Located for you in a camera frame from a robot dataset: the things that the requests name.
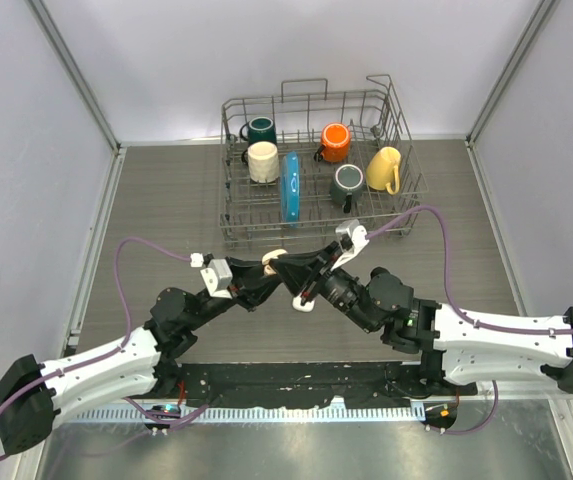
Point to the grey mug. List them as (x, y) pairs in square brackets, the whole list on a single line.
[(346, 187)]

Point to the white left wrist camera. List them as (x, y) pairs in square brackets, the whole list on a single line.
[(216, 274)]

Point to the grey wire dish rack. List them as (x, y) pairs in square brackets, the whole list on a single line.
[(250, 213)]

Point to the orange mug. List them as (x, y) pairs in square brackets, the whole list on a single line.
[(334, 143)]

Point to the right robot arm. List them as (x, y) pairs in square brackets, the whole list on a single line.
[(457, 346)]

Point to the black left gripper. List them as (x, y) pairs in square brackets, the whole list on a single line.
[(250, 286)]

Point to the dark green mug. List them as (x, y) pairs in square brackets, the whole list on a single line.
[(258, 129)]

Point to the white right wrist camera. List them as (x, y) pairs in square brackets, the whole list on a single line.
[(352, 238)]

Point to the white slotted cable duct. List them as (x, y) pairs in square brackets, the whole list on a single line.
[(335, 412)]

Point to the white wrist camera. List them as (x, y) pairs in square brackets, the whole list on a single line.
[(352, 238), (216, 274)]

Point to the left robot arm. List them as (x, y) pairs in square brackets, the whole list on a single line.
[(37, 397)]

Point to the white earbud charging case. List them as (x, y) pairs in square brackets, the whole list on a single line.
[(301, 305)]

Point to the yellow mug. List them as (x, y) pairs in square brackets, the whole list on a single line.
[(383, 171)]

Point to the cream ribbed mug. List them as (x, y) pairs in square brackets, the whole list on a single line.
[(262, 161)]

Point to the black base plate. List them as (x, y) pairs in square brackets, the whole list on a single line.
[(304, 385)]

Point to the blue plastic plate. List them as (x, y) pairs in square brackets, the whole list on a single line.
[(290, 188)]

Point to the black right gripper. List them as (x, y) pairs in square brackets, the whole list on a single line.
[(302, 270)]

